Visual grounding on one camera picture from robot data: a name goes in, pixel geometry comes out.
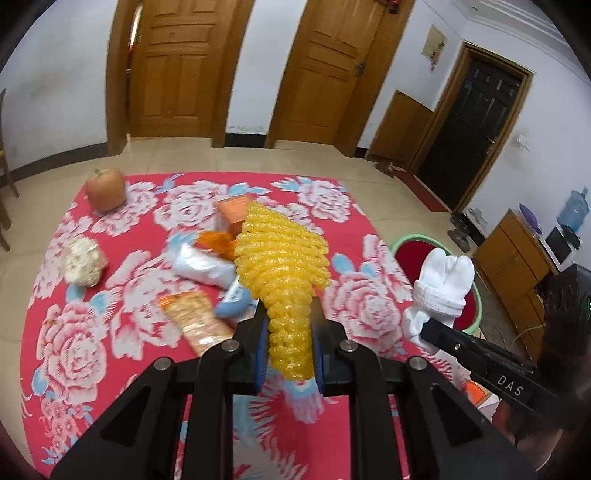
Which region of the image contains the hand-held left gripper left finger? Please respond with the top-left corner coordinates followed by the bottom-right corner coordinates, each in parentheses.
top-left (50, 302), bottom-right (271, 480)

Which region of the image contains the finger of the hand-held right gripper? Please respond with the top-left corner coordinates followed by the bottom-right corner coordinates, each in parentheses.
top-left (420, 318), bottom-right (495, 367)

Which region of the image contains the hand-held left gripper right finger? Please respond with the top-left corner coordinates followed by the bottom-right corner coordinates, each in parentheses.
top-left (310, 295), bottom-right (539, 480)

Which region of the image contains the blue and white packet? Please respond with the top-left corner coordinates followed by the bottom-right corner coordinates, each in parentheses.
top-left (215, 276), bottom-right (259, 320)

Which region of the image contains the smooth white foam fruit net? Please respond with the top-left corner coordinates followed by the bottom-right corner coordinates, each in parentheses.
top-left (401, 248), bottom-right (476, 352)

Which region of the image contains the orange cracker packet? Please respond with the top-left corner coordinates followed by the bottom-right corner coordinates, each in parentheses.
top-left (158, 292), bottom-right (236, 357)

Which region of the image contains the green-rimmed red basin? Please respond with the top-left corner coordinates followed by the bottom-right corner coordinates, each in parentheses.
top-left (390, 234), bottom-right (484, 340)

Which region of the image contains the yellow foam fruit net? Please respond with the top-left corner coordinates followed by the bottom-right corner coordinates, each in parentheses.
top-left (233, 202), bottom-right (332, 383)

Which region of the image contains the orange fruit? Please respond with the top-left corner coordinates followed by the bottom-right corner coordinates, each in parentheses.
top-left (196, 230), bottom-right (239, 262)

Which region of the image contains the small orange box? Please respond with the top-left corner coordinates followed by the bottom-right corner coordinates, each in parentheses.
top-left (216, 194), bottom-right (256, 236)

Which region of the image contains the orange plastic bag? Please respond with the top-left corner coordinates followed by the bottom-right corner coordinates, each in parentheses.
top-left (464, 381), bottom-right (491, 409)

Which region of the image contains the wooden cabinet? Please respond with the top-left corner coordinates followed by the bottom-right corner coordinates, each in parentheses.
top-left (473, 210), bottom-right (560, 358)

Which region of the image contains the silver foil packet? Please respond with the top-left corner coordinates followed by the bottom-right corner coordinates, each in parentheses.
top-left (172, 242), bottom-right (238, 289)

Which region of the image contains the red floral blanket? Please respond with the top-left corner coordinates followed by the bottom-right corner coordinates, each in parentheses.
top-left (18, 172), bottom-right (467, 480)

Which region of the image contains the white microwave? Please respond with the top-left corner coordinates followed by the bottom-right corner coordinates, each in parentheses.
top-left (540, 224), bottom-right (579, 273)

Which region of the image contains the purple bag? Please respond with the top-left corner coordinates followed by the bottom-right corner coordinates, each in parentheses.
top-left (519, 203), bottom-right (544, 232)

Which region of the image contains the red doormat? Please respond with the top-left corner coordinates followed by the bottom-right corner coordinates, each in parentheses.
top-left (394, 171), bottom-right (451, 213)

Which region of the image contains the blue water bottle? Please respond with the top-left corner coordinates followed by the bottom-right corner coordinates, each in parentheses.
top-left (556, 187), bottom-right (590, 234)

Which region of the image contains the black door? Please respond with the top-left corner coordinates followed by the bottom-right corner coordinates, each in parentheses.
top-left (409, 41), bottom-right (536, 213)

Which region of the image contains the orange-red apple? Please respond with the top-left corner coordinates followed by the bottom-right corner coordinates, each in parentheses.
top-left (85, 167), bottom-right (127, 213)

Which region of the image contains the wooden door with metal lock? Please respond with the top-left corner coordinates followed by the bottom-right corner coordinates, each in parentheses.
top-left (268, 0), bottom-right (416, 155)

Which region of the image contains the low wooden wall panel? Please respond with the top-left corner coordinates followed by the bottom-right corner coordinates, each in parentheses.
top-left (365, 90), bottom-right (437, 169)

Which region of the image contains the wooden door with arched frame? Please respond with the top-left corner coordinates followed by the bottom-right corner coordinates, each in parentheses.
top-left (106, 0), bottom-right (256, 155)

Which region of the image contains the beige wall box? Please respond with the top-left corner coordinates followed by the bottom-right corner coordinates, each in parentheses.
top-left (424, 24), bottom-right (451, 59)

